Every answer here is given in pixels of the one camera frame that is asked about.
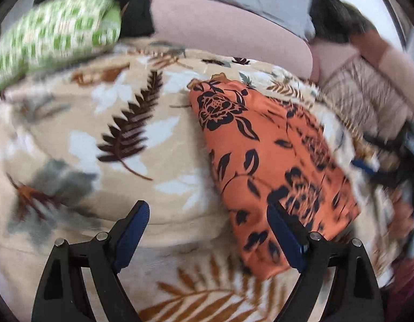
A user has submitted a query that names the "pink padded headboard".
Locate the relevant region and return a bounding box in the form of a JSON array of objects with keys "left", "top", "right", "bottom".
[{"left": 150, "top": 0, "right": 320, "bottom": 81}]

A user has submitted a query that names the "person's head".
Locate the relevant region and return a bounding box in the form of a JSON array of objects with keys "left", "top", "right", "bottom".
[{"left": 309, "top": 0, "right": 375, "bottom": 45}]

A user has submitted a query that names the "green checked pillow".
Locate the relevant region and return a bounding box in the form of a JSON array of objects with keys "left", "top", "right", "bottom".
[{"left": 0, "top": 0, "right": 122, "bottom": 94}]

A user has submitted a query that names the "beige leaf-print blanket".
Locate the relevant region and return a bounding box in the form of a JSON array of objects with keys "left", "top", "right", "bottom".
[{"left": 0, "top": 38, "right": 395, "bottom": 322}]

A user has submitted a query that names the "black cloth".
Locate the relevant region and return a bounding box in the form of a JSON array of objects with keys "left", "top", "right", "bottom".
[{"left": 34, "top": 0, "right": 157, "bottom": 39}]

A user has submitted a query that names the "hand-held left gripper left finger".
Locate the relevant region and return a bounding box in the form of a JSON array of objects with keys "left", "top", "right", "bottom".
[{"left": 32, "top": 200, "right": 150, "bottom": 322}]

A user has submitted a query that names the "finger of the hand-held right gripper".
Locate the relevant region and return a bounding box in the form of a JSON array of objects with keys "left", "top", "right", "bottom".
[{"left": 351, "top": 159, "right": 380, "bottom": 177}]

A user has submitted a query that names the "person's right forearm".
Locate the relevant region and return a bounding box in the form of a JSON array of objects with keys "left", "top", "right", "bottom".
[{"left": 349, "top": 28, "right": 414, "bottom": 86}]

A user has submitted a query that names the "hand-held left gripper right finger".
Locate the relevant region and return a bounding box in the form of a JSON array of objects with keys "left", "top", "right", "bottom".
[{"left": 266, "top": 201, "right": 385, "bottom": 322}]

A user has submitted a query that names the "orange floral garment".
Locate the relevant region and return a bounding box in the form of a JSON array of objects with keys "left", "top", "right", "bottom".
[{"left": 188, "top": 75, "right": 362, "bottom": 280}]

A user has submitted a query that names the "person's plaid clothing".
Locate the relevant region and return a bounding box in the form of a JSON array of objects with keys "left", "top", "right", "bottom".
[{"left": 311, "top": 40, "right": 414, "bottom": 140}]

